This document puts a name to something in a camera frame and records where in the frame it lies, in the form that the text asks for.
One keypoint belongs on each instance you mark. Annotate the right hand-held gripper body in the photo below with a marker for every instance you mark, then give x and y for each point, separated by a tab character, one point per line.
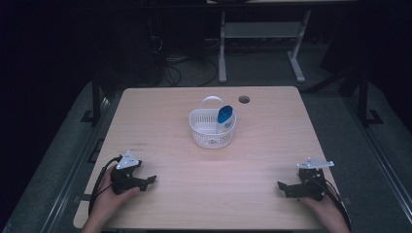
309	186

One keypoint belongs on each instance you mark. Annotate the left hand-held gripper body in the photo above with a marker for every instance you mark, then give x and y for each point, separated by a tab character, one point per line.
124	179

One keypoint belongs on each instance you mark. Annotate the white plastic basket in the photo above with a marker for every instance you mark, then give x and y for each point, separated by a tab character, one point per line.
207	129

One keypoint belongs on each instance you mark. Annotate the white blue-capped shampoo bottle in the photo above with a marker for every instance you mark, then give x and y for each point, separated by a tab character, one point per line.
225	118

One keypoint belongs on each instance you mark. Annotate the person's right hand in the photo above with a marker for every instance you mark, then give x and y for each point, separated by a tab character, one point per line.
322	210

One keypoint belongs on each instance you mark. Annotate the person's left hand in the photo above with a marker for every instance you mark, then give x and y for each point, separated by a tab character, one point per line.
108	202

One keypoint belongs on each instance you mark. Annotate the black metal stand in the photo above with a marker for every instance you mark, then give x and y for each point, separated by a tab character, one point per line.
364	100
96	100

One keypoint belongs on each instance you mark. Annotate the metal floor rail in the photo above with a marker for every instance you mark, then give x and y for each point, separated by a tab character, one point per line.
380	158
69	174

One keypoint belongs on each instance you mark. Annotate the white metal desk frame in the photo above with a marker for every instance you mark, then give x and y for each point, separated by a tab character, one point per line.
263	30

